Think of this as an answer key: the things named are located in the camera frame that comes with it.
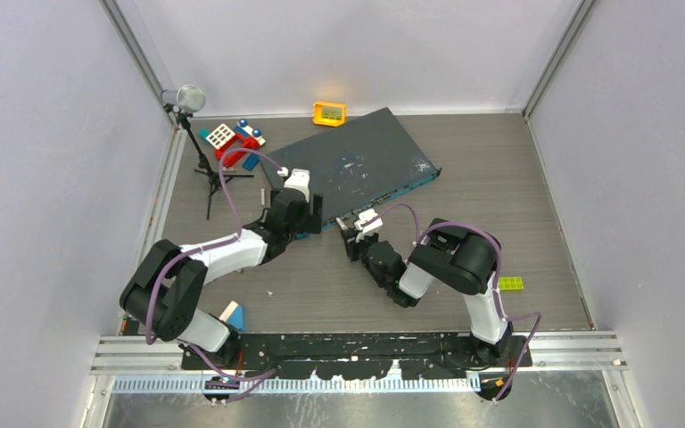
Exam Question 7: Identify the silver SFP plug module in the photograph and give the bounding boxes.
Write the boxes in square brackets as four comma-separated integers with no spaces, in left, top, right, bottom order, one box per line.
[335,218,348,231]

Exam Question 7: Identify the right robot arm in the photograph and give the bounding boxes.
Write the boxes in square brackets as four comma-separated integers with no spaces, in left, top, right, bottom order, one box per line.
[336,218,513,366]

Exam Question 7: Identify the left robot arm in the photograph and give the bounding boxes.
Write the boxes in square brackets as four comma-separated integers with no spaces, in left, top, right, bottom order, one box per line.
[120,189,324,369]

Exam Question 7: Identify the small blue toy brick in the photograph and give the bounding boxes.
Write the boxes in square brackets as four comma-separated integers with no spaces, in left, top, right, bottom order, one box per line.
[242,153,260,171]

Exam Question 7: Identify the blue white toy brick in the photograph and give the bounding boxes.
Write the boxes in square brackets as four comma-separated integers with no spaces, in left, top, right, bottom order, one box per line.
[234,118,266,146]

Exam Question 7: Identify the white window toy brick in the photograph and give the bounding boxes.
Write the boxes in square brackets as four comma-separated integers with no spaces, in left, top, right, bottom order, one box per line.
[205,123,235,150]

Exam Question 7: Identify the blue white wedge block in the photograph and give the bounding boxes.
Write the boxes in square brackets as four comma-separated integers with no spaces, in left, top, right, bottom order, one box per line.
[219,300,245,332]

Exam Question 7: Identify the green toy brick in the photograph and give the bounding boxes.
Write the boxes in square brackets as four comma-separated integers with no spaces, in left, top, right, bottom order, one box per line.
[498,276,524,291]

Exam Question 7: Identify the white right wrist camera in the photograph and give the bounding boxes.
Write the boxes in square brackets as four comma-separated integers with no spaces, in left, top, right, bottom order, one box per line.
[353,209,384,243]

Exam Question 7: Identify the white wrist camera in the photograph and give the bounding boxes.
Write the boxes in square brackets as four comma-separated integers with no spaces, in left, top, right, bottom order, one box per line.
[277,167,310,202]
[353,209,384,243]

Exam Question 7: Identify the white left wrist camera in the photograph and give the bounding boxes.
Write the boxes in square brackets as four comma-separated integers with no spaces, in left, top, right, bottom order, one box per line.
[277,167,310,202]

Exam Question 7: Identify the dark grey network switch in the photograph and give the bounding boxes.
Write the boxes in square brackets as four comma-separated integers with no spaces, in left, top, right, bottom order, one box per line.
[268,107,442,229]

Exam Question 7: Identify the red toy brick frame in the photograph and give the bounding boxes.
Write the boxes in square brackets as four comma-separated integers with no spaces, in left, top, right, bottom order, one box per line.
[214,135,261,168]

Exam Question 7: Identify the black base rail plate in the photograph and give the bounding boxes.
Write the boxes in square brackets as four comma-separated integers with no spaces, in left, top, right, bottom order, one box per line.
[181,332,532,381]

